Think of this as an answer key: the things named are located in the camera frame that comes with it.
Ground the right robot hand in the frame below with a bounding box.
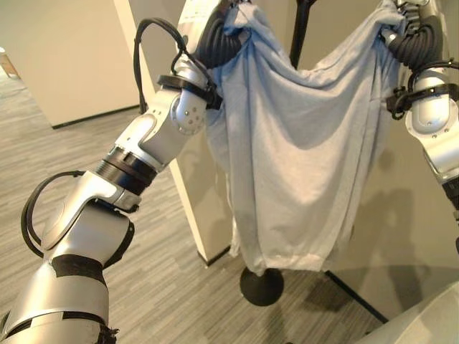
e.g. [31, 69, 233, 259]
[381, 0, 455, 92]

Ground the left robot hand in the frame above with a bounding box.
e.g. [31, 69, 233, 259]
[171, 0, 252, 89]

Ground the light blue shirt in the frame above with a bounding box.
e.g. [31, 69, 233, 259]
[204, 0, 410, 277]

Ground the black clothes rack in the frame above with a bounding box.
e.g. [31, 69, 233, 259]
[239, 0, 318, 307]

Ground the white paper notice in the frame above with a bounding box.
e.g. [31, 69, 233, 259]
[181, 0, 209, 25]

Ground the wooden furniture piece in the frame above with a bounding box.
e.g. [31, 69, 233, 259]
[0, 46, 19, 78]

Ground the silver robot torso shell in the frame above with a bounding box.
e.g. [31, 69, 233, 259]
[368, 282, 459, 344]

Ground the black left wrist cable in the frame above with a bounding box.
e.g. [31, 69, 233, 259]
[133, 18, 216, 113]

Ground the black left elbow cable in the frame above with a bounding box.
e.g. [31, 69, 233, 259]
[20, 170, 87, 259]

